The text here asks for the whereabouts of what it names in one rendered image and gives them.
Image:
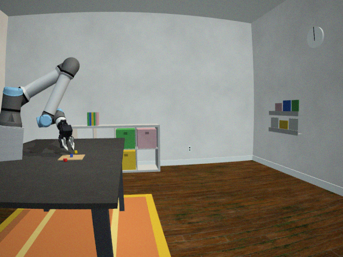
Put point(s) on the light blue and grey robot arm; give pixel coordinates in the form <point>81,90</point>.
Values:
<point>13,98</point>

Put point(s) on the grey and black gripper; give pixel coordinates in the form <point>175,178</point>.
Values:
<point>65,133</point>

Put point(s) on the tan flat mat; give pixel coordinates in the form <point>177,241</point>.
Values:
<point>75,157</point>

